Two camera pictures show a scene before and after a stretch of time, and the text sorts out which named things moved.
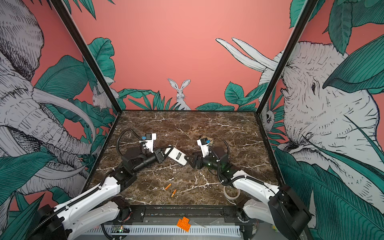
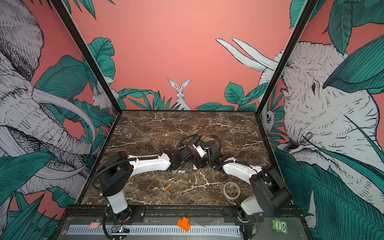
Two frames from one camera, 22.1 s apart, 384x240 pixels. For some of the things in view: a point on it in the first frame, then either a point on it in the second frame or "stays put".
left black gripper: (160, 157) -> (187, 167)
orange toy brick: (184, 224) stays put
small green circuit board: (120, 229) stays put
